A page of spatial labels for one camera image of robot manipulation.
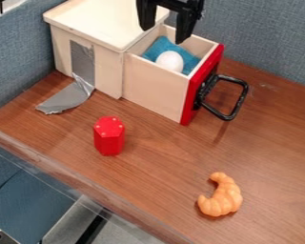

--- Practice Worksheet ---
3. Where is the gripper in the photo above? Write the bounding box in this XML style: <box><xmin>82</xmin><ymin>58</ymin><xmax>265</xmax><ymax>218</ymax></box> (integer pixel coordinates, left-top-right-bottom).
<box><xmin>135</xmin><ymin>0</ymin><xmax>207</xmax><ymax>45</ymax></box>

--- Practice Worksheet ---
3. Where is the drawer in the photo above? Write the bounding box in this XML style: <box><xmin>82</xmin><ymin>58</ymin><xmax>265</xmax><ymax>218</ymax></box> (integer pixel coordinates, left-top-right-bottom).
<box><xmin>121</xmin><ymin>23</ymin><xmax>251</xmax><ymax>127</ymax></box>

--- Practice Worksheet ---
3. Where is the blue cloth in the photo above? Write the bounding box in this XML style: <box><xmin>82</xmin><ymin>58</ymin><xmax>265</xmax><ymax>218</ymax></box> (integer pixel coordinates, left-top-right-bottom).
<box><xmin>140</xmin><ymin>35</ymin><xmax>203</xmax><ymax>76</ymax></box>

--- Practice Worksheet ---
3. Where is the white toy egg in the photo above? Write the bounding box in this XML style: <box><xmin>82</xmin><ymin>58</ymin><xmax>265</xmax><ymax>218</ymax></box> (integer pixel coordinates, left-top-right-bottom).
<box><xmin>153</xmin><ymin>50</ymin><xmax>186</xmax><ymax>73</ymax></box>

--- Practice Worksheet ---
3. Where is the cabinet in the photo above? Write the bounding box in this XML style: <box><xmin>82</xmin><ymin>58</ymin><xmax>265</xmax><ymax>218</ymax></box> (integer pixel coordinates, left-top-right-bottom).
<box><xmin>35</xmin><ymin>0</ymin><xmax>173</xmax><ymax>116</ymax></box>

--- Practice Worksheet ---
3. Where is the red block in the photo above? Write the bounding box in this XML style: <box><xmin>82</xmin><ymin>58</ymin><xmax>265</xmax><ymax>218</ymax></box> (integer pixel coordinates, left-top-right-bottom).
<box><xmin>92</xmin><ymin>115</ymin><xmax>128</xmax><ymax>157</ymax></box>

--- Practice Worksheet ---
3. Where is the orange toy croissant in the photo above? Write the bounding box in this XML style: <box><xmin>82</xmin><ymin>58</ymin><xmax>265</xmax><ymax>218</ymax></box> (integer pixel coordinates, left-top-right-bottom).
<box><xmin>195</xmin><ymin>172</ymin><xmax>245</xmax><ymax>218</ymax></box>

